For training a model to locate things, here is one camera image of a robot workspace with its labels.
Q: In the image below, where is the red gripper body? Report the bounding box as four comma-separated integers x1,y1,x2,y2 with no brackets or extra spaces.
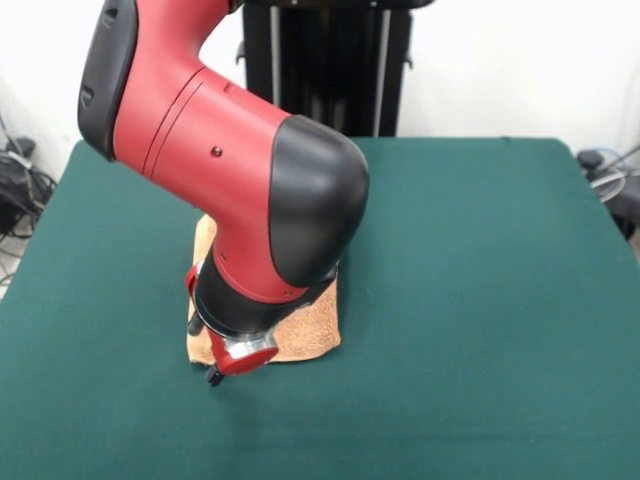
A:
184,266,279,378

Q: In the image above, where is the orange terry towel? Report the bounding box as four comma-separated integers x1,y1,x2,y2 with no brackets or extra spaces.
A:
185,215,344,367

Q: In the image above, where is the dark green table cloth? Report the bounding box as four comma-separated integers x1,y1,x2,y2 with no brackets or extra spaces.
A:
0,137,640,480

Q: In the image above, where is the black cable tangle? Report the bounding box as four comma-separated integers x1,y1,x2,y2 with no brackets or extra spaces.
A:
0,137,59,241

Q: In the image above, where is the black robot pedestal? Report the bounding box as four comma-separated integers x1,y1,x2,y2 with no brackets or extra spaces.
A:
234,0,436,139

